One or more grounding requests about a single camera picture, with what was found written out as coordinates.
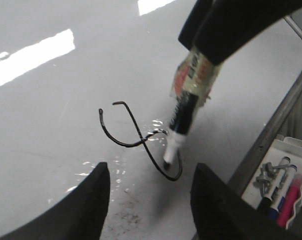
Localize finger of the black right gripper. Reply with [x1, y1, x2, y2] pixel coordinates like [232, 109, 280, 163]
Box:
[193, 0, 302, 65]
[178, 0, 213, 50]

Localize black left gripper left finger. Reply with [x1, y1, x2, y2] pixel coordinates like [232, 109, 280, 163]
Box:
[0, 162, 110, 240]

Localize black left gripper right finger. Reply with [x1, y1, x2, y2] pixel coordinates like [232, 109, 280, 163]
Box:
[190, 163, 299, 240]

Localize red round magnet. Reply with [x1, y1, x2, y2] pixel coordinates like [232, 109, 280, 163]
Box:
[173, 65, 189, 96]

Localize white black whiteboard marker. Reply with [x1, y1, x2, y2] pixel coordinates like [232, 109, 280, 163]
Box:
[163, 47, 220, 170]

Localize black capped whiteboard marker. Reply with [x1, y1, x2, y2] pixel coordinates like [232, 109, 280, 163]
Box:
[257, 156, 291, 215]

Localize blue capped whiteboard marker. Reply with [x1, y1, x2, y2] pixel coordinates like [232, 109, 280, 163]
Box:
[267, 164, 297, 221]

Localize white whiteboard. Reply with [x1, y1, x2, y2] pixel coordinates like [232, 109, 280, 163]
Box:
[0, 0, 302, 240]

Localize grey magnet clips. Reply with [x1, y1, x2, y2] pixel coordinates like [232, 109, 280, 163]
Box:
[255, 162, 276, 197]

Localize pink highlighter marker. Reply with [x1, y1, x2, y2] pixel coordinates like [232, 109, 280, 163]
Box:
[276, 174, 302, 228]

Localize white plastic marker tray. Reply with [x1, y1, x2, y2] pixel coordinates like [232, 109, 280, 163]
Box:
[241, 137, 302, 229]

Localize grey aluminium whiteboard tray rail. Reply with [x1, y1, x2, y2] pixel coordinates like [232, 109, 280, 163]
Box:
[227, 71, 302, 196]

